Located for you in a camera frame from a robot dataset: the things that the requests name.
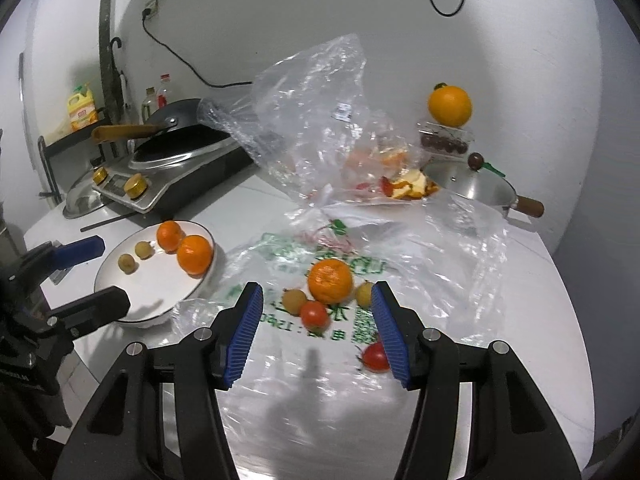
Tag dark oil bottle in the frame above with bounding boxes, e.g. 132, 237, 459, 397
141, 87, 160, 124

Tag yellow oil bottle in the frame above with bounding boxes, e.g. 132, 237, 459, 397
66, 83, 99, 133

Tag large orange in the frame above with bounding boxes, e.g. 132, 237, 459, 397
427, 82, 473, 128

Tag clear plastic bag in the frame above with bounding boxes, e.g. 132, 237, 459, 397
196, 33, 436, 211

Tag green printed plastic bag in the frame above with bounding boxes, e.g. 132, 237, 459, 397
172, 195, 511, 376

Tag black umbrella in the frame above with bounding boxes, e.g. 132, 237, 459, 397
110, 36, 132, 126

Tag silver stove gold knobs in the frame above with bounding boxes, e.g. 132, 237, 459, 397
91, 127, 256, 213

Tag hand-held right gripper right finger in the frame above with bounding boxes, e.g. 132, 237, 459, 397
370, 280, 583, 480

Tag red cherry tomato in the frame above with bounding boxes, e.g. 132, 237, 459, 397
300, 301, 330, 333
361, 342, 392, 373

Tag black shelf rack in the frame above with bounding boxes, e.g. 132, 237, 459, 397
37, 107, 114, 196

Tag white plate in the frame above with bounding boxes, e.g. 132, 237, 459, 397
93, 221, 219, 328

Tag steel pot with lid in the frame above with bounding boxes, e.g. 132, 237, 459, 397
422, 152, 546, 221

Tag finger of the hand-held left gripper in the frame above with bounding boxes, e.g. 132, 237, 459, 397
45, 286, 132, 337
10, 235, 107, 287

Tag steel pot lid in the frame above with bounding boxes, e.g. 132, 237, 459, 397
62, 175, 114, 220

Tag mandarin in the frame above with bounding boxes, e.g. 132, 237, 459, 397
156, 220, 185, 253
176, 234, 214, 276
306, 258, 355, 305

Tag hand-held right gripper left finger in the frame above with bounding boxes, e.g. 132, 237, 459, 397
52, 281, 265, 480

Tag dark flat stick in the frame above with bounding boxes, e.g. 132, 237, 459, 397
80, 212, 139, 233

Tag orange peels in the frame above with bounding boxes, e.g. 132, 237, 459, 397
380, 167, 441, 201

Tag clear box of dark fruit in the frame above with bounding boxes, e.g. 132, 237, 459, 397
417, 121, 476, 156

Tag black stove cord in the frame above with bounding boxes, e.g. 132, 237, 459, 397
141, 7, 255, 89

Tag black wok wooden handle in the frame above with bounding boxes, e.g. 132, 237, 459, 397
91, 98, 211, 144

